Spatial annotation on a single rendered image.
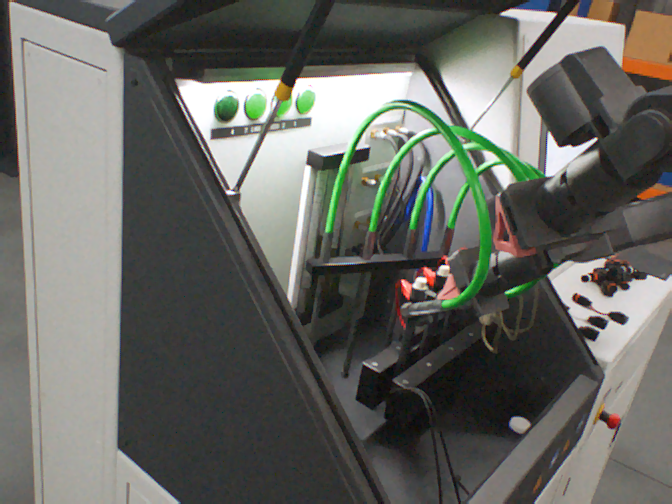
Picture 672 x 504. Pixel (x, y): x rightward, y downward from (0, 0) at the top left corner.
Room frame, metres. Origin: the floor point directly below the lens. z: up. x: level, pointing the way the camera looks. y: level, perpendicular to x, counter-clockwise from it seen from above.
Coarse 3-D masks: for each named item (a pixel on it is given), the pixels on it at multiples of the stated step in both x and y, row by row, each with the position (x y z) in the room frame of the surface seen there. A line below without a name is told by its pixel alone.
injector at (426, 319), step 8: (416, 288) 0.93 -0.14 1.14; (416, 296) 0.93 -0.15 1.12; (424, 296) 0.93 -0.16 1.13; (408, 320) 0.93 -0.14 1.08; (416, 320) 0.93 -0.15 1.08; (424, 320) 0.92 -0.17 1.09; (432, 320) 0.93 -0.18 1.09; (408, 328) 0.94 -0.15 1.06; (408, 336) 0.93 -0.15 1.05; (408, 344) 0.94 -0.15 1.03; (400, 352) 0.94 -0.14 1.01; (408, 352) 0.94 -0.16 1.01; (400, 360) 0.94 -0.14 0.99; (400, 368) 0.94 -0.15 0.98
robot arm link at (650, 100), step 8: (664, 88) 0.48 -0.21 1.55; (640, 96) 0.48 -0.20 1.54; (648, 96) 0.48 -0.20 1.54; (656, 96) 0.47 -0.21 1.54; (664, 96) 0.47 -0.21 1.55; (632, 104) 0.49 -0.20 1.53; (640, 104) 0.48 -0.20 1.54; (648, 104) 0.48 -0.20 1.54; (656, 104) 0.47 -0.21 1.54; (664, 104) 0.47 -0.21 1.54; (632, 112) 0.49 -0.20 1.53; (624, 120) 0.49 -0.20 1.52; (656, 160) 0.47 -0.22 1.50; (664, 160) 0.47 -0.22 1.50; (648, 168) 0.48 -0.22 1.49; (656, 168) 0.47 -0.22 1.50; (664, 168) 0.47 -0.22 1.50
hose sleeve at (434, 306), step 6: (432, 300) 0.81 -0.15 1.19; (438, 300) 0.79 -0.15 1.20; (408, 306) 0.84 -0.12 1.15; (414, 306) 0.82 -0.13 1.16; (420, 306) 0.81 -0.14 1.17; (426, 306) 0.80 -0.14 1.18; (432, 306) 0.79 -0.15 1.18; (438, 306) 0.78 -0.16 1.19; (408, 312) 0.83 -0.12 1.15; (414, 312) 0.82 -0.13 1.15; (420, 312) 0.81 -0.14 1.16; (426, 312) 0.80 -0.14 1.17; (432, 312) 0.80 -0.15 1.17; (438, 312) 0.79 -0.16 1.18
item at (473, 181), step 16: (384, 112) 0.97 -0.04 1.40; (416, 112) 0.90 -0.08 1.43; (432, 112) 0.88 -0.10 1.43; (448, 128) 0.85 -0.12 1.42; (352, 144) 1.02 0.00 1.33; (464, 160) 0.80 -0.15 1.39; (336, 192) 1.05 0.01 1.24; (480, 192) 0.77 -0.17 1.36; (336, 208) 1.05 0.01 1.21; (480, 208) 0.76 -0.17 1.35; (480, 224) 0.76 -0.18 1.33; (480, 240) 0.75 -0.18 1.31; (480, 256) 0.74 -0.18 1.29; (480, 272) 0.74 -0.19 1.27; (448, 304) 0.77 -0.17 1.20; (464, 304) 0.76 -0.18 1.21
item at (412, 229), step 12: (468, 144) 1.10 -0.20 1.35; (444, 156) 1.12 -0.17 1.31; (516, 156) 1.05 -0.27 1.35; (432, 168) 1.13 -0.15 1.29; (528, 168) 1.04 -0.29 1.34; (432, 180) 1.13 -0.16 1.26; (420, 192) 1.14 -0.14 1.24; (420, 204) 1.14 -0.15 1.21; (408, 228) 1.14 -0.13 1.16; (408, 240) 1.14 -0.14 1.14; (408, 252) 1.14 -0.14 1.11
